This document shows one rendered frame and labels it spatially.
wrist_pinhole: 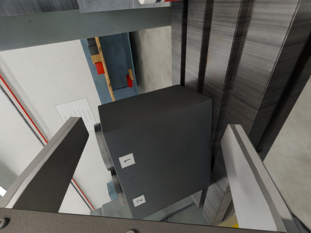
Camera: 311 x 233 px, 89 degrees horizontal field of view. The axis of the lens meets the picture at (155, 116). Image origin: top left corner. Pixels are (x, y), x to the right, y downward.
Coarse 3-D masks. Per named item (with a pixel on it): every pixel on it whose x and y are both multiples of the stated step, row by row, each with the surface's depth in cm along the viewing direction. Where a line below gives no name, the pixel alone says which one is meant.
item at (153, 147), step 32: (160, 96) 31; (192, 96) 29; (96, 128) 27; (128, 128) 23; (160, 128) 25; (192, 128) 28; (128, 160) 25; (160, 160) 28; (192, 160) 31; (128, 192) 28; (160, 192) 31; (192, 192) 35
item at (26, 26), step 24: (0, 0) 38; (24, 0) 40; (48, 0) 42; (72, 0) 43; (0, 24) 41; (24, 24) 42; (48, 24) 44; (72, 24) 46; (96, 24) 49; (120, 24) 51; (144, 24) 54; (168, 24) 57; (0, 48) 43
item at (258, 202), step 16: (240, 128) 10; (224, 144) 11; (240, 144) 9; (224, 160) 11; (240, 160) 8; (256, 160) 8; (240, 176) 8; (256, 176) 7; (240, 192) 8; (256, 192) 7; (272, 192) 6; (240, 208) 8; (256, 208) 7; (272, 208) 6; (288, 208) 6; (240, 224) 8; (256, 224) 7; (272, 224) 6; (288, 224) 6
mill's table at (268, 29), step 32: (192, 0) 25; (224, 0) 19; (256, 0) 16; (288, 0) 14; (192, 32) 27; (224, 32) 21; (256, 32) 17; (288, 32) 14; (192, 64) 30; (224, 64) 22; (256, 64) 18; (288, 64) 17; (224, 96) 25; (256, 96) 19; (288, 96) 20; (224, 128) 26; (256, 128) 22; (224, 192) 32
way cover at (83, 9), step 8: (80, 0) 44; (88, 0) 44; (96, 0) 43; (104, 0) 43; (112, 0) 43; (120, 0) 43; (128, 0) 43; (136, 0) 42; (80, 8) 45; (88, 8) 45; (96, 8) 44; (104, 8) 44; (112, 8) 44; (120, 8) 44; (128, 8) 44
